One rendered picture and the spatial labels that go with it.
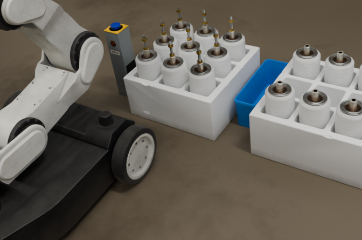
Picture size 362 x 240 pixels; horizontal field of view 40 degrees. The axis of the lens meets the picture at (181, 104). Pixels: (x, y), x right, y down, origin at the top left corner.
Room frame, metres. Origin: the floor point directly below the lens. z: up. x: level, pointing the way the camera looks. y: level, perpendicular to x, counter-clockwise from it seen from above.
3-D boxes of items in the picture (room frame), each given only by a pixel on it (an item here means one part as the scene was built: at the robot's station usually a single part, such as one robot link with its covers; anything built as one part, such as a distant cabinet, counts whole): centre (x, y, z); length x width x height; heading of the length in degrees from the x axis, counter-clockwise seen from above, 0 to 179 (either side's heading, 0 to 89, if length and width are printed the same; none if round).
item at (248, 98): (1.53, -0.32, 0.06); 0.30 x 0.11 x 0.12; 143
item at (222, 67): (1.57, -0.16, 0.16); 0.10 x 0.10 x 0.18
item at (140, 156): (1.26, 0.18, 0.10); 0.20 x 0.05 x 0.20; 144
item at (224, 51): (1.57, -0.16, 0.25); 0.08 x 0.08 x 0.01
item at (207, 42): (1.74, -0.14, 0.16); 0.10 x 0.10 x 0.18
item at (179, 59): (1.55, 0.00, 0.25); 0.08 x 0.08 x 0.01
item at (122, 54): (1.77, 0.21, 0.16); 0.07 x 0.07 x 0.31; 52
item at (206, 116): (1.65, -0.07, 0.09); 0.39 x 0.39 x 0.18; 52
